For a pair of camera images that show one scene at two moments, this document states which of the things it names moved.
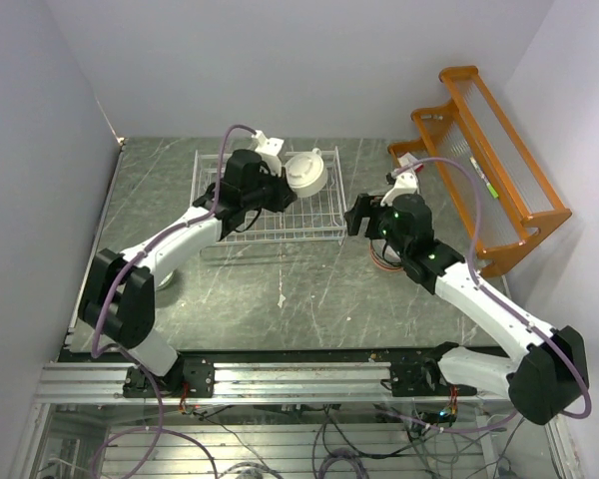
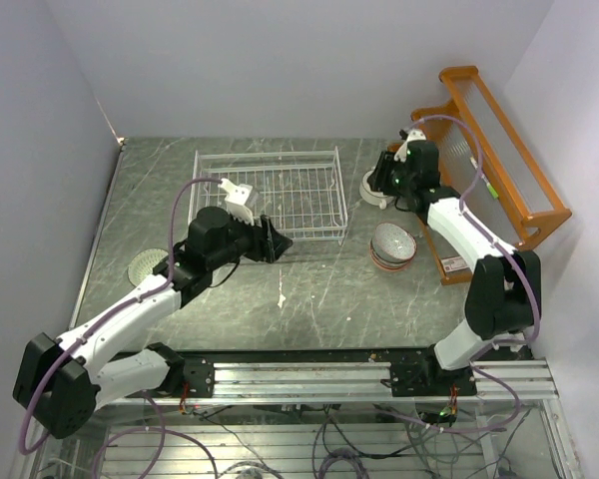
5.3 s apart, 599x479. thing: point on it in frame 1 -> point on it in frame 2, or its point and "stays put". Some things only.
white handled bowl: [306, 173] -> [374, 198]
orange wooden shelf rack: [495, 188] stays put
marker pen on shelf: [490, 188] stays put
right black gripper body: [380, 224] -> [401, 182]
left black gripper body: [271, 193] -> [251, 244]
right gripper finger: [353, 219] -> [380, 177]
